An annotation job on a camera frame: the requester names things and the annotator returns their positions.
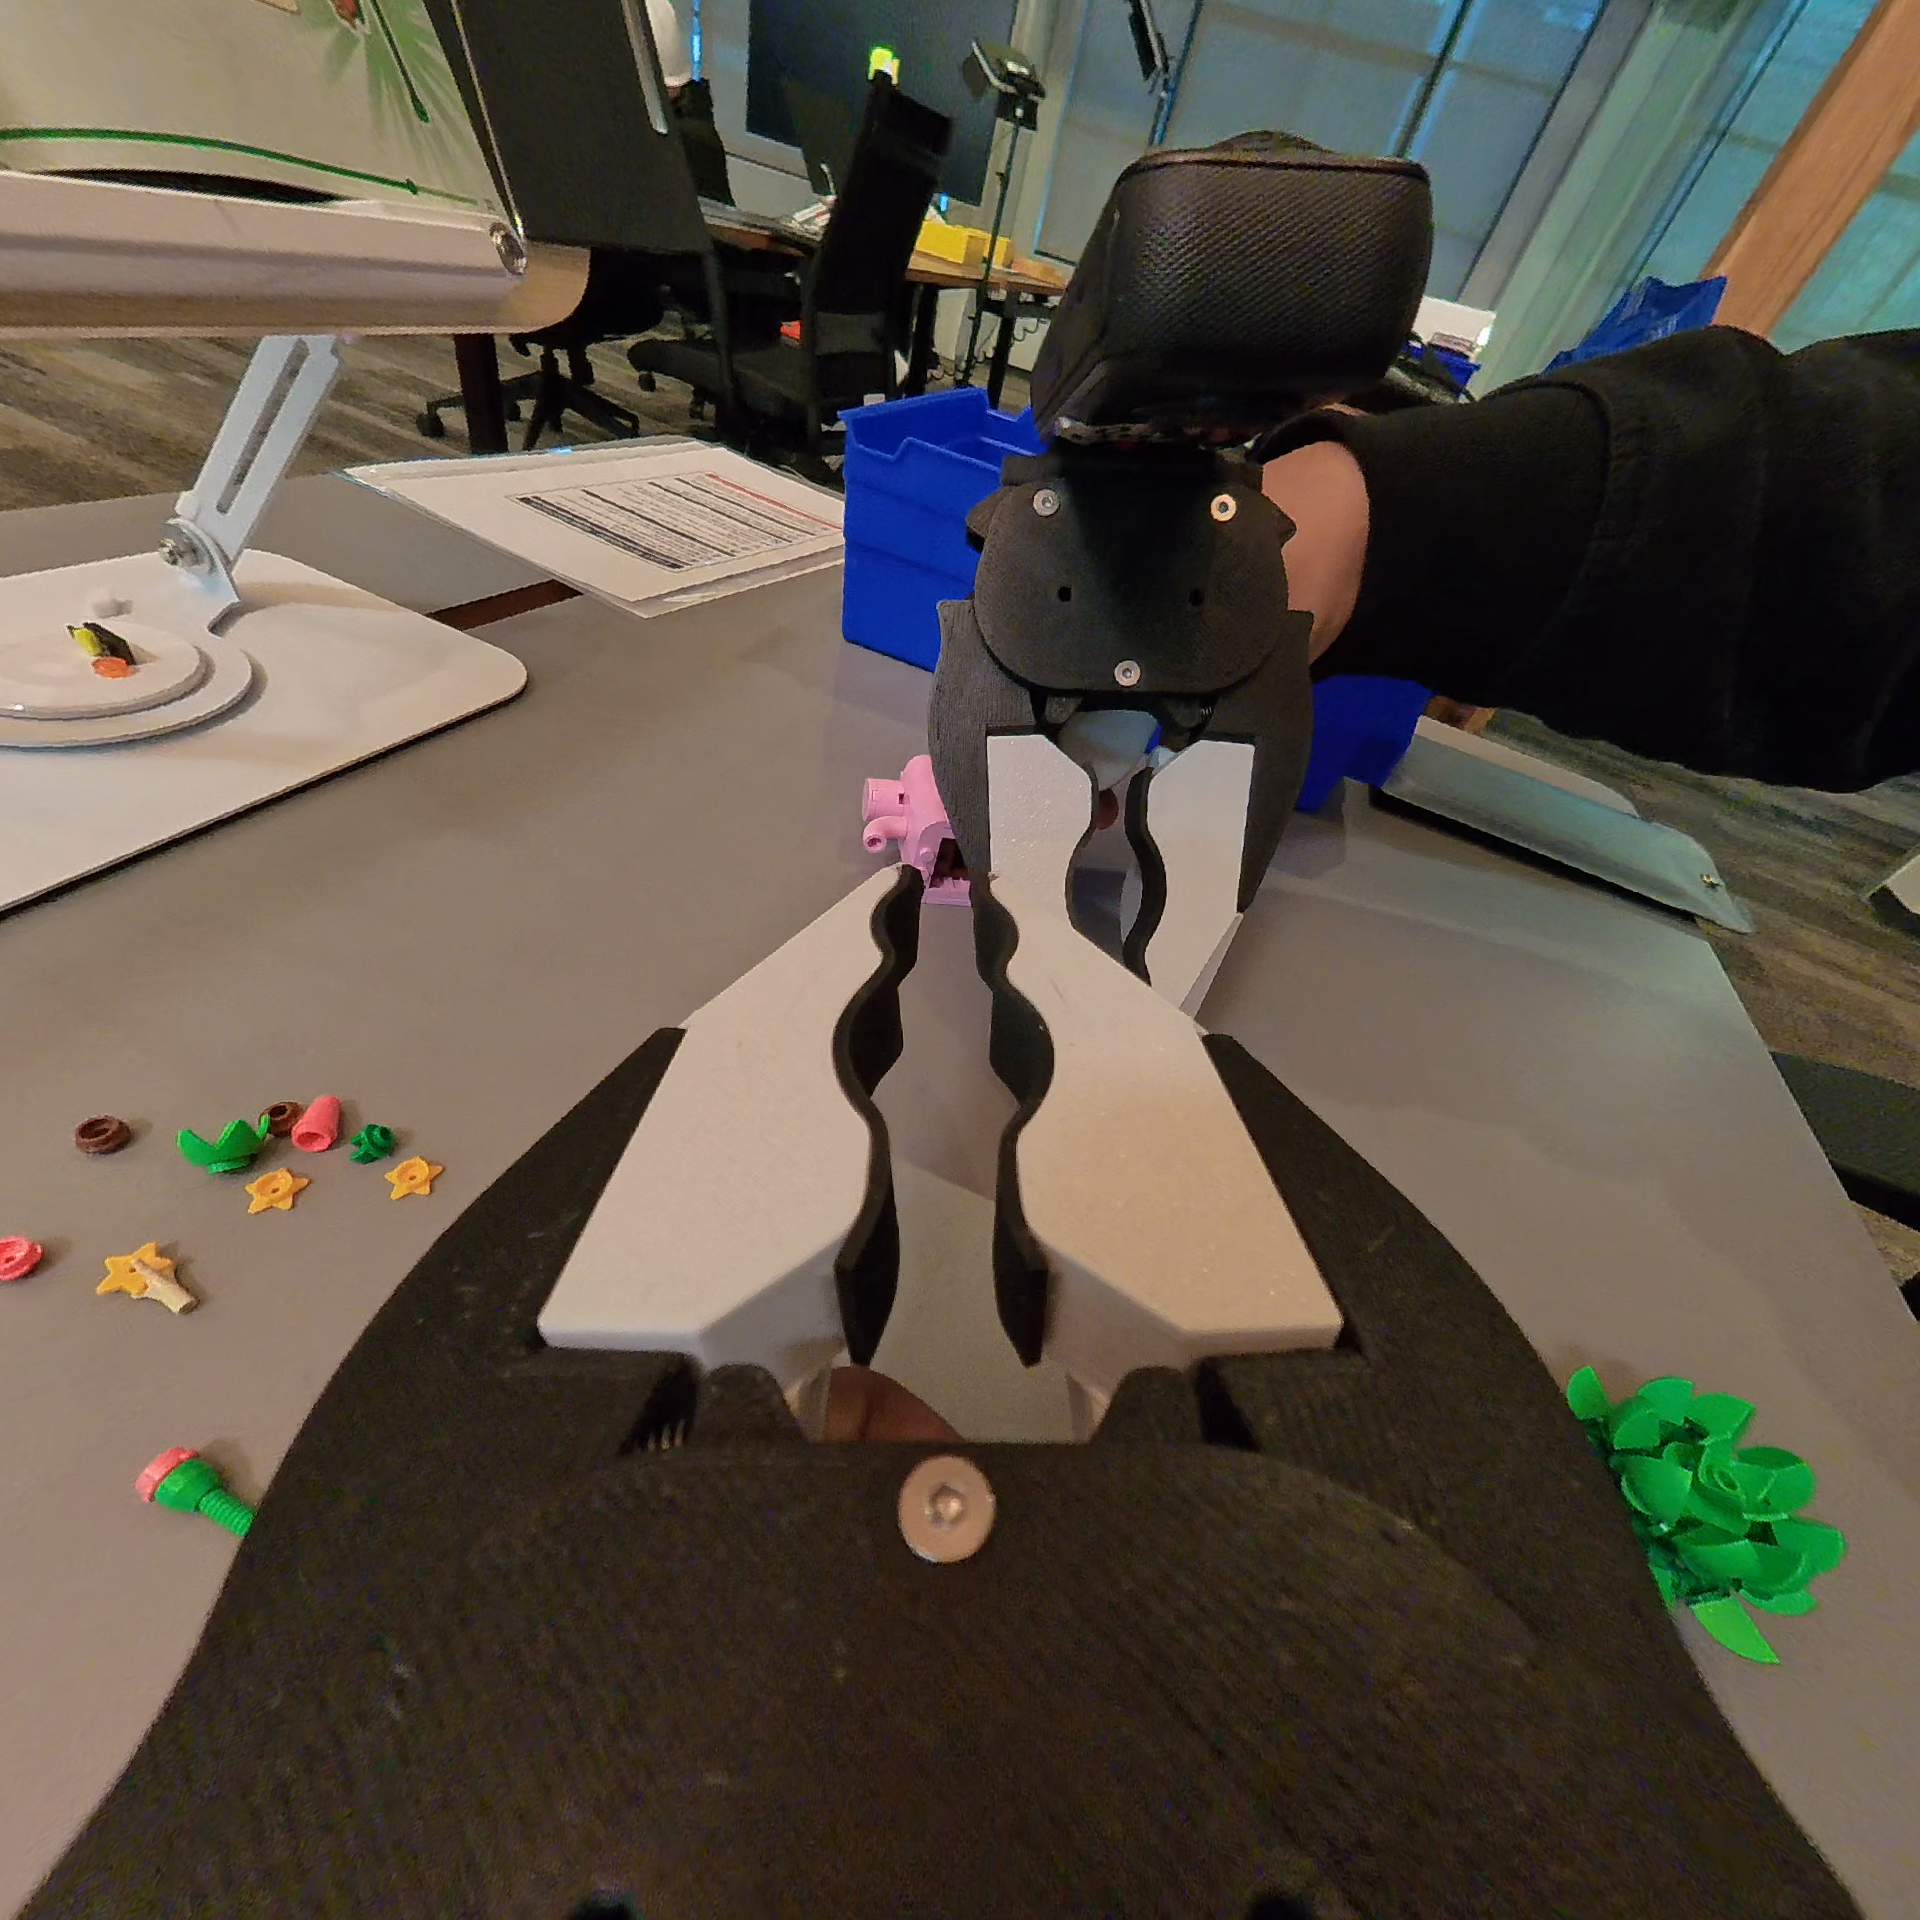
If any black panel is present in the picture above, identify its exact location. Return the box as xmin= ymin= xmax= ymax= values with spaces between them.
xmin=424 ymin=0 xmax=710 ymax=255

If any white book stand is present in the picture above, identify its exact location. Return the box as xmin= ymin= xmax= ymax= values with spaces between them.
xmin=0 ymin=165 xmax=589 ymax=916

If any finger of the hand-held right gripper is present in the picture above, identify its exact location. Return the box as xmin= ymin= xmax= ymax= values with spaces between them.
xmin=1117 ymin=743 xmax=1260 ymax=1018
xmin=982 ymin=727 xmax=1124 ymax=976

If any camera tripod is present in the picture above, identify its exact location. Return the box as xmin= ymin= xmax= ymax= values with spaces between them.
xmin=960 ymin=36 xmax=1051 ymax=409

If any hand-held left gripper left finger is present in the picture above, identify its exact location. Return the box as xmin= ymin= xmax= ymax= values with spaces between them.
xmin=536 ymin=866 xmax=924 ymax=1366

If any pink toy block figure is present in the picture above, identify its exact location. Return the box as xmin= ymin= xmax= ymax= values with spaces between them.
xmin=861 ymin=752 xmax=981 ymax=911

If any black chair armrest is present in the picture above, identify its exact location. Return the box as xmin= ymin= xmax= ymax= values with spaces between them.
xmin=1773 ymin=1046 xmax=1920 ymax=1320

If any wooden pillar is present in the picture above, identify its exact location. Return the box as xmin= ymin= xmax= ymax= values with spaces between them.
xmin=1709 ymin=0 xmax=1920 ymax=345

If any wooden desk with black legs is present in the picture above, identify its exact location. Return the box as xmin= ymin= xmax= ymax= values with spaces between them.
xmin=705 ymin=209 xmax=1070 ymax=452

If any person's right hand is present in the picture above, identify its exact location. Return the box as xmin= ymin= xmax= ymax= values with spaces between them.
xmin=1258 ymin=439 xmax=1373 ymax=665

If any laminated paper sheet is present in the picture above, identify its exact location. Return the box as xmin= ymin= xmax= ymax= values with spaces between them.
xmin=344 ymin=434 xmax=850 ymax=622

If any pile of green leaves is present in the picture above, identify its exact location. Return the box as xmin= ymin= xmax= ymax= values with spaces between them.
xmin=1564 ymin=1370 xmax=1849 ymax=1666

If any black high-back office chair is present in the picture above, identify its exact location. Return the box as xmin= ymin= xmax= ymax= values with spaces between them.
xmin=626 ymin=71 xmax=958 ymax=471

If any blue jacket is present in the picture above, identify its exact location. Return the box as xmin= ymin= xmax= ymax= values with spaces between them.
xmin=1552 ymin=274 xmax=1730 ymax=374

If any person's right forearm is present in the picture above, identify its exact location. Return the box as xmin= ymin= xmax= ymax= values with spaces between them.
xmin=1275 ymin=320 xmax=1920 ymax=793

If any blue plastic bin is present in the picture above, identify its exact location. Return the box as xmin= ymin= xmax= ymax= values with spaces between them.
xmin=836 ymin=383 xmax=1430 ymax=815

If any instruction booklet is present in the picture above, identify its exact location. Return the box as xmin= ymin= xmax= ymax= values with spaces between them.
xmin=0 ymin=0 xmax=520 ymax=212

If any grey metal plate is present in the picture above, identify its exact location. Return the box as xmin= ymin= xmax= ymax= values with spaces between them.
xmin=1369 ymin=716 xmax=1757 ymax=936

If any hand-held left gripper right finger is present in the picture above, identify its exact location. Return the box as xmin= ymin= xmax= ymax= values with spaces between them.
xmin=972 ymin=877 xmax=1347 ymax=1369

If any person's left hand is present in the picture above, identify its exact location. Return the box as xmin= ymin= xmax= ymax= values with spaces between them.
xmin=822 ymin=1364 xmax=963 ymax=1444

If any dark monitor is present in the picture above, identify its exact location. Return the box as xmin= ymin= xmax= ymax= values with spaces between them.
xmin=745 ymin=0 xmax=1025 ymax=207

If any green bolt with pink head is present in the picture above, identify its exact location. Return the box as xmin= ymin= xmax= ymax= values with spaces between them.
xmin=132 ymin=1444 xmax=261 ymax=1538

